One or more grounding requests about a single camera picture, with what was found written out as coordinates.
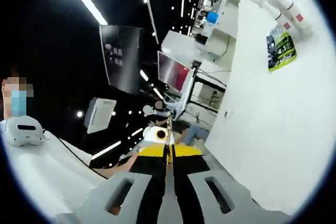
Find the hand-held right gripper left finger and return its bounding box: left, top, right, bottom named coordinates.
left=75, top=144, right=169, bottom=224

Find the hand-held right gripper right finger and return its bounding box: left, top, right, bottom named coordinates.
left=169, top=145, right=266, bottom=224

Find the red label skincare bottle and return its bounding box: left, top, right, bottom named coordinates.
left=262, top=0, right=303, bottom=41
left=275, top=0, right=314, bottom=36

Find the person's blue jeans leg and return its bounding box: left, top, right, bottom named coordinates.
left=181, top=123, right=211, bottom=146

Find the white ceiling air conditioner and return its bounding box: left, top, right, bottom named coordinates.
left=86, top=97, right=118, bottom=135

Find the red screen monitor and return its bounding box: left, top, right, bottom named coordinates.
left=157, top=50, right=192, bottom=92

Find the black hanging display panel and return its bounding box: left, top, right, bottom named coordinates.
left=99, top=24, right=142, bottom=95

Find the person's white shirt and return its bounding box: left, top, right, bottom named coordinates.
left=0, top=119, right=111, bottom=219

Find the white VR headset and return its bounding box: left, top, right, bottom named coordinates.
left=5, top=115, right=45, bottom=147

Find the blue bin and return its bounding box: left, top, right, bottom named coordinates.
left=206, top=11, right=219, bottom=25

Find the long white counter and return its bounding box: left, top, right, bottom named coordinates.
left=203, top=0, right=244, bottom=61

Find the green black sachet packet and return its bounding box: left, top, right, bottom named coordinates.
left=266, top=24, right=299, bottom=73

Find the thin black cable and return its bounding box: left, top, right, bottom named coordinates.
left=41, top=129, right=107, bottom=180

